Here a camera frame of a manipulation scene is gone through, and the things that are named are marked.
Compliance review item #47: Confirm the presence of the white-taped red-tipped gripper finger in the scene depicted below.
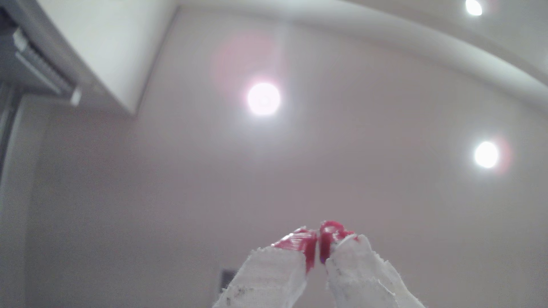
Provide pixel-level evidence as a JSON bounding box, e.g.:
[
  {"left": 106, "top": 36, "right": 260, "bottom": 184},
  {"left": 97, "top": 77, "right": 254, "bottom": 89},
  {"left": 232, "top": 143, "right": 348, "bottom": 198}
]
[
  {"left": 319, "top": 221, "right": 427, "bottom": 308},
  {"left": 213, "top": 228, "right": 318, "bottom": 308}
]

